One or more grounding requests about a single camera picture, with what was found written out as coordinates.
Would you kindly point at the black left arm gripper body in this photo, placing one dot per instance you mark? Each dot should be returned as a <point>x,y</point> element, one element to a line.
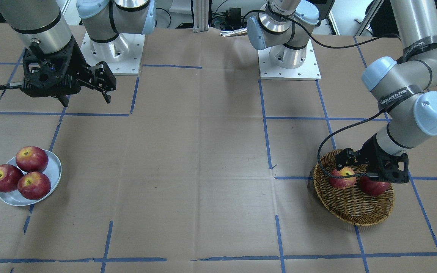
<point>370,152</point>

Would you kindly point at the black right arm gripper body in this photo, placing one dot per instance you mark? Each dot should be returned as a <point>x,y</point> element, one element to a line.
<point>75,63</point>

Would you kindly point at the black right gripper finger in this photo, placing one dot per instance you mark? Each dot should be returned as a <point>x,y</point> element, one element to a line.
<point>64,99</point>
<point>100,78</point>

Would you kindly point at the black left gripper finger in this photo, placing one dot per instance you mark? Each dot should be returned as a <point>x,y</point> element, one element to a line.
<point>347,157</point>

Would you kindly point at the red yellow apple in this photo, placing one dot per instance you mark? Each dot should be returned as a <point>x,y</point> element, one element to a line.
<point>342,183</point>

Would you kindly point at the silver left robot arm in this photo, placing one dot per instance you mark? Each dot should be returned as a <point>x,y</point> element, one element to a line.
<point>397,85</point>

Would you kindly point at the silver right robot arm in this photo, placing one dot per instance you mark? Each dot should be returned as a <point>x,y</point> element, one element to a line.
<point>104,20</point>

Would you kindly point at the dark red apple in basket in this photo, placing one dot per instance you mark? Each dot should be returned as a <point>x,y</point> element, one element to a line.
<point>373,188</point>

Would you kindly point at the round wicker basket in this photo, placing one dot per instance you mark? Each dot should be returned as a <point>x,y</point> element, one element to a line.
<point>352,205</point>

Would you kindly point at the red apple on plate back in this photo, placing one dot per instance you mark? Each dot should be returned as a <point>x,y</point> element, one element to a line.
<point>32,159</point>

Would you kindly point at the red apple on plate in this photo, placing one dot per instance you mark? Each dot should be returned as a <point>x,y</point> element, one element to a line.
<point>32,159</point>
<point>9,177</point>
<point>34,185</point>

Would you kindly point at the light blue plate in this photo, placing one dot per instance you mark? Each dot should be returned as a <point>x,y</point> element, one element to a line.
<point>54,173</point>

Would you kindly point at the red apple on plate front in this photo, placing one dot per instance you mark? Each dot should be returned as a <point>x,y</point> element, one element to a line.
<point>34,185</point>

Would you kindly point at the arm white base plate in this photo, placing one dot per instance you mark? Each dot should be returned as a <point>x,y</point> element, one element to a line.
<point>123,55</point>
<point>282,63</point>

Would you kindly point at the aluminium frame post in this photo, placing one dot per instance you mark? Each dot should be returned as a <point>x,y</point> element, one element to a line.
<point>201,15</point>

